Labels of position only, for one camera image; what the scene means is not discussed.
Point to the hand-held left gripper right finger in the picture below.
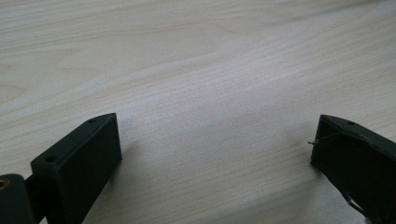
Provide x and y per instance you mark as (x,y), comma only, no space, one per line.
(358,161)

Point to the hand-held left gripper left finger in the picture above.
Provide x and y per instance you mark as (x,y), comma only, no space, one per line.
(77,168)

